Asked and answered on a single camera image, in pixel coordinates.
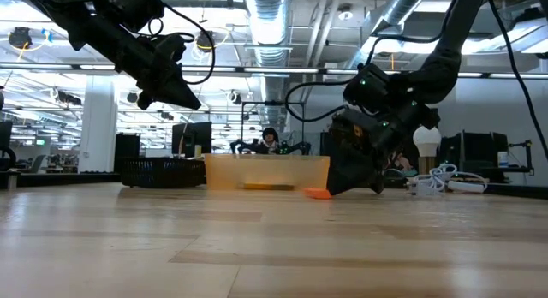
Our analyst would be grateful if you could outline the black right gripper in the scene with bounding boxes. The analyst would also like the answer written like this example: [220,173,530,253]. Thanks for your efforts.
[327,73,441,197]

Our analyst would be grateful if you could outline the white light bulb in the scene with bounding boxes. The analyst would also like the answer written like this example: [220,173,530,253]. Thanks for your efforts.
[412,125,443,176]

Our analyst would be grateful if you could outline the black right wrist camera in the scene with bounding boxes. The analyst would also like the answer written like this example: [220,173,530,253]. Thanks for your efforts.
[342,63,392,115]

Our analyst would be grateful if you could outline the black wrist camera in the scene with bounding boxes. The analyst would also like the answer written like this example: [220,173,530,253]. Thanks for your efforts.
[342,63,392,115]
[96,0,167,33]

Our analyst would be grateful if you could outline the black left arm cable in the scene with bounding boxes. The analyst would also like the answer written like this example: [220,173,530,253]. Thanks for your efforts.
[147,4,217,86]

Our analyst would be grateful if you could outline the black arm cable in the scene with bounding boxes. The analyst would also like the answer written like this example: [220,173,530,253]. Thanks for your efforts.
[147,4,217,86]
[284,30,455,123]

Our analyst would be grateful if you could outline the blue black small device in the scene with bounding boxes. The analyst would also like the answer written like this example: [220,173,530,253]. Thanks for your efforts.
[118,156,207,189]

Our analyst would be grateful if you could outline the silver spiral ventilation duct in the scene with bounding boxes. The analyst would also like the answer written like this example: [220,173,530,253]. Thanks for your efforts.
[342,0,432,72]

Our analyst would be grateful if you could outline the black cabinet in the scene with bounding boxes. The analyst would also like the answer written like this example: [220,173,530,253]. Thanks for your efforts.
[113,132,142,174]

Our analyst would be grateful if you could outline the white power cable with switch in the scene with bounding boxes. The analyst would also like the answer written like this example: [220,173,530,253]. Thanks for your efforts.
[405,162,490,198]

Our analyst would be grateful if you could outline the black partition panel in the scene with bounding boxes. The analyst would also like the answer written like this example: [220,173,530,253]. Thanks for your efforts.
[440,131,509,170]

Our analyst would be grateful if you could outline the white building column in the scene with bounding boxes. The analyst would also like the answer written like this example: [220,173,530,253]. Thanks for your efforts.
[78,74,120,174]

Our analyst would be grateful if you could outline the black computer monitor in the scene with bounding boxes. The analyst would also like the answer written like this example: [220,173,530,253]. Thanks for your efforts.
[171,121,213,159]

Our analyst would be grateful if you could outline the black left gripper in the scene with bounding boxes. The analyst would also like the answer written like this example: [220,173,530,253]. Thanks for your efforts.
[111,31,203,111]

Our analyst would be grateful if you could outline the orange translucent plastic bin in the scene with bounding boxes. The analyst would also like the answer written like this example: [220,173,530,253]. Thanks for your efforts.
[204,153,331,192]

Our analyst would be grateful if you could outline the yellow green crayon box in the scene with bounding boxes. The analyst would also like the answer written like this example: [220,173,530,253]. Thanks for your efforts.
[242,182,297,192]

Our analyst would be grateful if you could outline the person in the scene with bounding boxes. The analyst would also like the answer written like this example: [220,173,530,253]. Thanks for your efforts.
[386,151,413,174]
[259,127,280,155]

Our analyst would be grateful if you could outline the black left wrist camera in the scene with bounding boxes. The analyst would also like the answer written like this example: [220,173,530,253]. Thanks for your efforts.
[96,0,167,33]

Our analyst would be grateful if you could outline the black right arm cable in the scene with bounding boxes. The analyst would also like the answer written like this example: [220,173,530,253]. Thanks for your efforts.
[284,30,455,123]

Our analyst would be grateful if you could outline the orange eraser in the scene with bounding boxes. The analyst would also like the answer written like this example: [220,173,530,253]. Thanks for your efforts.
[303,187,335,200]

